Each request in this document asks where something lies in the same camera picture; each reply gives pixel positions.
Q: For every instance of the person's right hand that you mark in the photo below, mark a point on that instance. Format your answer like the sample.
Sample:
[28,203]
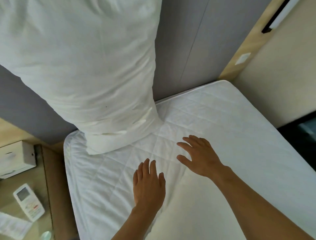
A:
[206,160]

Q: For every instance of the person's left hand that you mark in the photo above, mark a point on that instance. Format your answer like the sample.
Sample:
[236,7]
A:
[148,188]

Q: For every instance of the person's right thumb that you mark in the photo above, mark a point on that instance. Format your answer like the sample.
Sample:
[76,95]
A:
[184,160]

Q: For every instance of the person's left thumb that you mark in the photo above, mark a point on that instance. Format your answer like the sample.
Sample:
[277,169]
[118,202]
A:
[162,181]

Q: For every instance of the person's left middle finger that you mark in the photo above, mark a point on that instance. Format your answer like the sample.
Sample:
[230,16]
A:
[146,169]

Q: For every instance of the person's left forearm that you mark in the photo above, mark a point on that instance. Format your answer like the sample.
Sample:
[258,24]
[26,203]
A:
[133,226]

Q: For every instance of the person's right forearm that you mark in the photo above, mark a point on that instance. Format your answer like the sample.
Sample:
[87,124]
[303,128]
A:
[259,210]

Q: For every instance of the small white pillow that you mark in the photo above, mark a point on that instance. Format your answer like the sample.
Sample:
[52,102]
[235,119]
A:
[118,141]

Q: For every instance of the white quilted mattress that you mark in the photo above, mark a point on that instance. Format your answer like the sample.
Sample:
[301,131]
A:
[234,123]

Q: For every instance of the wooden nightstand with glass top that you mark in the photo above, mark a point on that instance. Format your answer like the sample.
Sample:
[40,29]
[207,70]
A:
[47,178]

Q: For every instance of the grey padded headboard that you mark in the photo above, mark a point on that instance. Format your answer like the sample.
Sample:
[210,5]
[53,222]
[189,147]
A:
[187,49]

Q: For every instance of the white remote control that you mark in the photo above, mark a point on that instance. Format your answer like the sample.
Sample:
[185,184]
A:
[29,201]

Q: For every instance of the white box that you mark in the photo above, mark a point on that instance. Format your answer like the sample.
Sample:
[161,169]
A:
[16,158]

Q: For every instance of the large white pillow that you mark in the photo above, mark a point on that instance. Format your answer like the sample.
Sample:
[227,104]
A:
[74,54]

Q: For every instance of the light wooden headboard trim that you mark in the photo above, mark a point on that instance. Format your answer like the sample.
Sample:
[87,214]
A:
[249,39]

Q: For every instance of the white paper leaflet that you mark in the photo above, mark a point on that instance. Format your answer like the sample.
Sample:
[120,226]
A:
[12,226]

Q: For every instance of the white wall switch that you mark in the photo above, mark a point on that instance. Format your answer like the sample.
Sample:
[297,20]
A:
[243,58]

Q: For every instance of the black and white wall lamp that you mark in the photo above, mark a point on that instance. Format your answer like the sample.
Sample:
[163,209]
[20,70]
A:
[279,17]

